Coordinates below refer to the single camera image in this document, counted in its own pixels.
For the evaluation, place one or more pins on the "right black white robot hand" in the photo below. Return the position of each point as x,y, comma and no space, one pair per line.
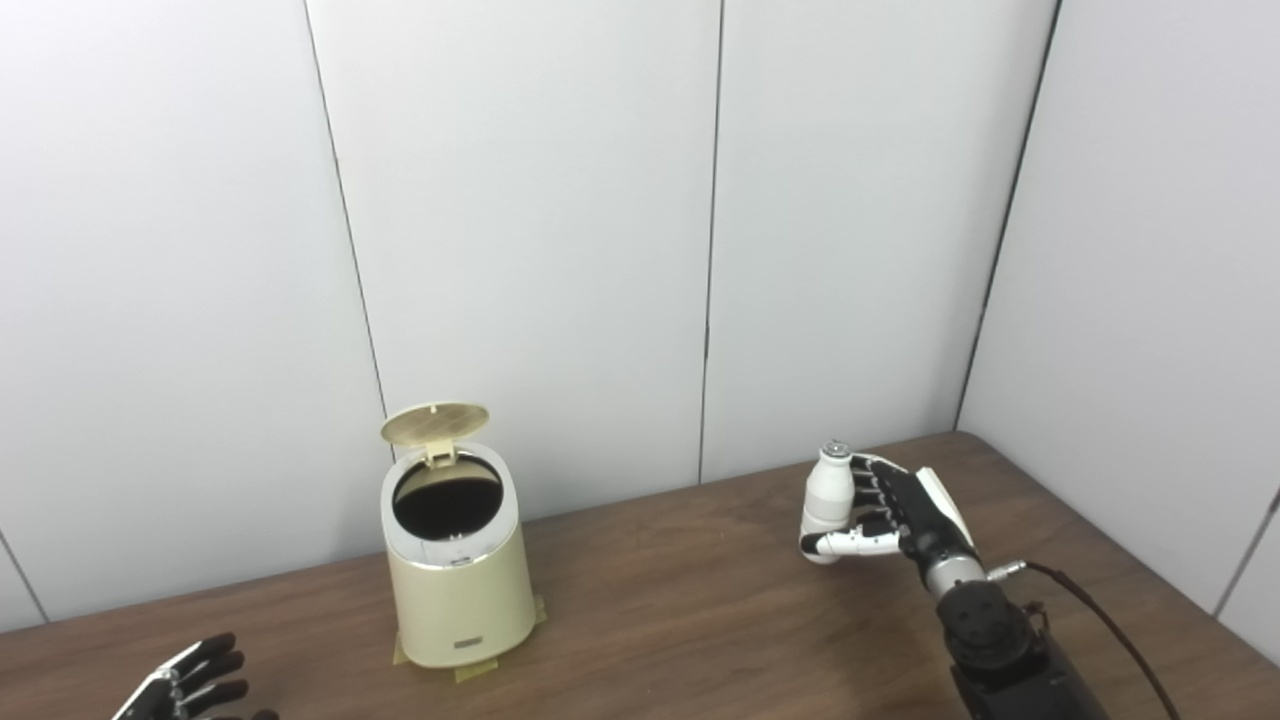
920,515

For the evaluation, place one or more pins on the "cream-colored cylindrical bin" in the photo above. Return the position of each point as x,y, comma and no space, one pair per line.
460,600

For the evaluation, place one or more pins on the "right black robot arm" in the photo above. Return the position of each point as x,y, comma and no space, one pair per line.
1000,640

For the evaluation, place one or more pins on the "yellow masking tape piece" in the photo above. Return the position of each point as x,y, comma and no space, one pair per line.
538,610
476,672
400,652

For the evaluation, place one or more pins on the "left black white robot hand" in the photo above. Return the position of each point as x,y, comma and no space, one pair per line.
190,680

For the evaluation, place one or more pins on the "small white plastic bottle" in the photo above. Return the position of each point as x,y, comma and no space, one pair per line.
827,495

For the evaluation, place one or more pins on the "round cream bin lid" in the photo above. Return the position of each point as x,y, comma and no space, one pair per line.
435,422

